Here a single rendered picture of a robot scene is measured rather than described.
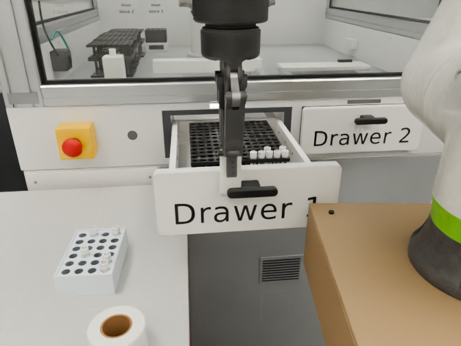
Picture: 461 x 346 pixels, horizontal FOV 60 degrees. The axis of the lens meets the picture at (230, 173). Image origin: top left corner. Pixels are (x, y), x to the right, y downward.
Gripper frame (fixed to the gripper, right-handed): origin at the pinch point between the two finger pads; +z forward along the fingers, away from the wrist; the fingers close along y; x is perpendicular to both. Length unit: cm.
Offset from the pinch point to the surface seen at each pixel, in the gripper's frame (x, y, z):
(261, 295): 12, -34, 55
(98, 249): -21.3, -3.3, 14.3
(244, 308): 8, -34, 60
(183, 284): -7.7, 3.4, 17.1
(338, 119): 28.3, -32.0, 3.1
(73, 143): -29.2, -26.6, 4.5
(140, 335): -12.6, 16.2, 13.3
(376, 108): 36.9, -32.0, 0.9
